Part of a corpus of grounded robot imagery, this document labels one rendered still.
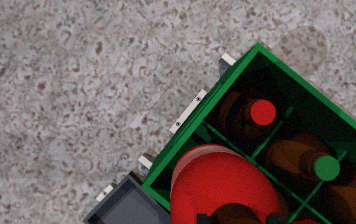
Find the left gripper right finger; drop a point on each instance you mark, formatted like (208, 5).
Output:
(276, 218)

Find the brown bottle with red cap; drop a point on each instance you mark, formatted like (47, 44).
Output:
(245, 113)

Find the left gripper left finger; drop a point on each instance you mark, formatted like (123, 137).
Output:
(202, 218)

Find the orange-brown bottle with green cap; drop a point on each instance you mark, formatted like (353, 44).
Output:
(298, 157)

